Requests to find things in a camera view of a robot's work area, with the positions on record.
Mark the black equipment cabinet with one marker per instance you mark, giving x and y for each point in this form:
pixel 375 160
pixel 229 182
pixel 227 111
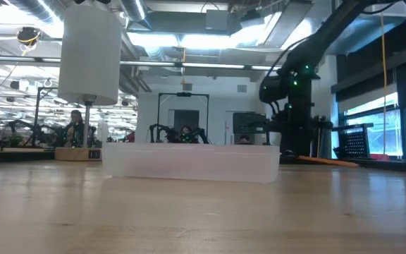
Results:
pixel 249 121

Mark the person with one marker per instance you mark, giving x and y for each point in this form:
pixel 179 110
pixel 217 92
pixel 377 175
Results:
pixel 76 128
pixel 186 132
pixel 244 139

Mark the white lamp with wood base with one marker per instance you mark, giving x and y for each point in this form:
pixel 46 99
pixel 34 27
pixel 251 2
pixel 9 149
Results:
pixel 90 53

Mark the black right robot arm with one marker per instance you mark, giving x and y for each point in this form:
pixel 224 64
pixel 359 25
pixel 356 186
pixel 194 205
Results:
pixel 330 31

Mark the clear plastic pencil box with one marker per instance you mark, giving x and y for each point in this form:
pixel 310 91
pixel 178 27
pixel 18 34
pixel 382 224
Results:
pixel 189 162

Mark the yellow wooden pencil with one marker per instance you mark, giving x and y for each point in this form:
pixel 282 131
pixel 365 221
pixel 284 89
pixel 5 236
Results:
pixel 330 161

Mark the black background robot arm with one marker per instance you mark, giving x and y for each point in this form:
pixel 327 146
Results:
pixel 160 132

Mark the black perforated rack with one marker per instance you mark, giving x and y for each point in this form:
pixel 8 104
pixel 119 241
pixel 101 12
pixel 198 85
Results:
pixel 354 143

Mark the black rectangular stand frame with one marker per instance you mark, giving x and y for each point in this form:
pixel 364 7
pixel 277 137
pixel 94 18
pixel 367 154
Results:
pixel 183 94

